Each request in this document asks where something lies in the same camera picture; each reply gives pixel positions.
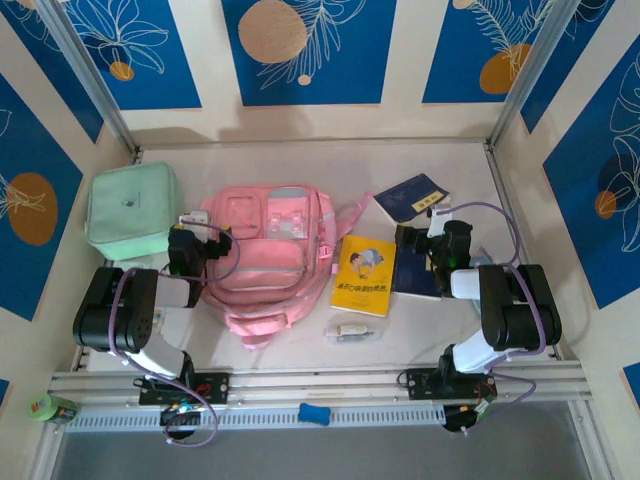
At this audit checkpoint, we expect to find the dark navy notebook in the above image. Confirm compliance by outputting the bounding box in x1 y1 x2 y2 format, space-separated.
392 224 446 302

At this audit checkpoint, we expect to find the blue book with yellow label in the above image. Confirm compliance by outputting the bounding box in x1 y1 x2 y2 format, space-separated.
372 173 453 225

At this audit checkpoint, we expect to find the pink student backpack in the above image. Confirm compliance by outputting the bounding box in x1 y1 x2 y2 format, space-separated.
198 182 374 354

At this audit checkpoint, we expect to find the yellow paperback book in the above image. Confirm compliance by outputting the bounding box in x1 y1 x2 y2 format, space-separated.
329 234 398 319

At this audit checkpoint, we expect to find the mint green lunch bag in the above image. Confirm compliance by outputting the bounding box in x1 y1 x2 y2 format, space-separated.
85 160 182 261

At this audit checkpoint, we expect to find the clear plastic pencil pouch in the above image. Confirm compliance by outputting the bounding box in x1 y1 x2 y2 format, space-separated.
323 314 392 346

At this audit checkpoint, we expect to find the blue bone-shaped object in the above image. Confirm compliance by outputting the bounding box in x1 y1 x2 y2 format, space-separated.
297 402 331 427

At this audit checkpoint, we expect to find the dark green roll orange label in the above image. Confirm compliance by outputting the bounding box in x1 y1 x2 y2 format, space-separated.
49 398 82 427

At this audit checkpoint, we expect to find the light green tape roll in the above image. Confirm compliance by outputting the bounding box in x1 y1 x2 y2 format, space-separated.
25 392 57 423

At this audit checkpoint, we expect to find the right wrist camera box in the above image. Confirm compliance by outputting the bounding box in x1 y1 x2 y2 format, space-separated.
426 207 474 251

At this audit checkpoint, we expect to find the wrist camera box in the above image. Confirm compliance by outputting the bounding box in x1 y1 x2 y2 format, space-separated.
426 207 474 251
167 210 214 249

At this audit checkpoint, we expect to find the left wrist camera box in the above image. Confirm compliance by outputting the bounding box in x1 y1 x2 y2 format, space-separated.
167 210 214 249

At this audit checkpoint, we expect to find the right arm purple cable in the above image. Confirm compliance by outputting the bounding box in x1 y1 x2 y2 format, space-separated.
434 201 547 437

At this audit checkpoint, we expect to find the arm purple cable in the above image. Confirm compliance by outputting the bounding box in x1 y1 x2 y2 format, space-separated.
107 215 244 449
434 201 547 437

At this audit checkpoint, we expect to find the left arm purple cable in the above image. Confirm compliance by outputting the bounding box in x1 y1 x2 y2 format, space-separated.
107 215 244 449

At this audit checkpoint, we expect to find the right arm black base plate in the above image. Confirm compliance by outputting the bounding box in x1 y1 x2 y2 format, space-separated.
405 368 499 401

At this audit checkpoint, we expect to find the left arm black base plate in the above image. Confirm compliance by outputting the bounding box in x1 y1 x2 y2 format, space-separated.
138 372 231 406

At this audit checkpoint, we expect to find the black cable connector box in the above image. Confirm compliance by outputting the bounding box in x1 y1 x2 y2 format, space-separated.
158 402 205 444
442 403 482 437

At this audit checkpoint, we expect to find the aluminium table edge rail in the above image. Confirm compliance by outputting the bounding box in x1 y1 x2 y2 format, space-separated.
48 362 594 401

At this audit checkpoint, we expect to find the grey slotted cable duct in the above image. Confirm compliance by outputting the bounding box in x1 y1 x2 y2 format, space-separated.
64 405 449 432

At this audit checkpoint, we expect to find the aluminium frame post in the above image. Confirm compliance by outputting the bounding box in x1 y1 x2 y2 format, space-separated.
487 0 584 149
37 0 141 154

